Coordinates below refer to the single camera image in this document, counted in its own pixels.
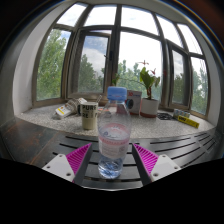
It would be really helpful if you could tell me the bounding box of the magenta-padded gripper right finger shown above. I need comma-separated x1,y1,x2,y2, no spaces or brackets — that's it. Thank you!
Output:
131,143,182,187

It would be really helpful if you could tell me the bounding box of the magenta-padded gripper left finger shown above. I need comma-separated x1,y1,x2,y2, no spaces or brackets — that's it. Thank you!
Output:
41,142,94,186

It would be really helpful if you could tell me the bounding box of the clear blue-capped water bottle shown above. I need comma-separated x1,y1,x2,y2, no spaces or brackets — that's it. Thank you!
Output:
97,86,132,180

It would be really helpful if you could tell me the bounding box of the cream mug with black print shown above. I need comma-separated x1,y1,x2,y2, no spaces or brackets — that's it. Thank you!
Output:
77,101,99,131

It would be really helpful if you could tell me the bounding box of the dark patterned flat mat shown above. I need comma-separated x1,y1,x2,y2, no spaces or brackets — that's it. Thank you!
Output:
156,112,174,121

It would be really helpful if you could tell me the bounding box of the potted plant in white pot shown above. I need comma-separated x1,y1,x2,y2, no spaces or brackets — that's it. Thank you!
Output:
112,59,162,119

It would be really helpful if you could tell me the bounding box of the flat yellow box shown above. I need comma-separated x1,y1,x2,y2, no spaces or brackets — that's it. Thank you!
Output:
177,114,200,129

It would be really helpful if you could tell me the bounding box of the white and red printed box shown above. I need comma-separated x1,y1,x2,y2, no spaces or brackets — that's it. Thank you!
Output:
125,89,143,116

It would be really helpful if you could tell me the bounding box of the small pale blue box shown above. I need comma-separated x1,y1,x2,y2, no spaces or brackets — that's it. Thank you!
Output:
173,108,191,119

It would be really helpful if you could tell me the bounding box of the brown framed window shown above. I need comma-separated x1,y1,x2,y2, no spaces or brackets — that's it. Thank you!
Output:
31,2,211,116

